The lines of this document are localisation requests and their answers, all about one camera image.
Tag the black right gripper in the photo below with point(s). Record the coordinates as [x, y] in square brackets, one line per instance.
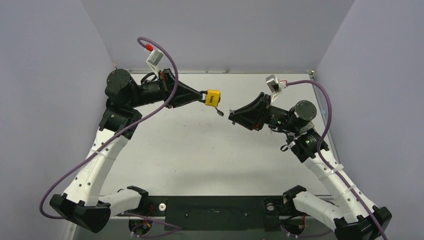
[263, 110]

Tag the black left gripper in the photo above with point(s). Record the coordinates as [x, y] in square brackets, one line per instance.
[184, 95]

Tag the yellow Opel padlock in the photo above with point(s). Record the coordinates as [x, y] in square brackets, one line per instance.
[212, 98]

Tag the silver key bunch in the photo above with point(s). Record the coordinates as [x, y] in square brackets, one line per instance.
[219, 112]

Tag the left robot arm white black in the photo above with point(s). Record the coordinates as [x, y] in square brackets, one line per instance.
[81, 202]

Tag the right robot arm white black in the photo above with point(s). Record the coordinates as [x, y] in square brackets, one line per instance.
[351, 215]

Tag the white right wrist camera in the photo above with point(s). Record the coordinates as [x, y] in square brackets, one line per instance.
[276, 86]

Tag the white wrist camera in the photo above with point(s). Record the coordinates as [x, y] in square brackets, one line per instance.
[154, 58]
[276, 86]

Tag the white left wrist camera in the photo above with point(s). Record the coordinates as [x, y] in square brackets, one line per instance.
[154, 58]

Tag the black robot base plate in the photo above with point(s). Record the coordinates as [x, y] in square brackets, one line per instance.
[219, 213]

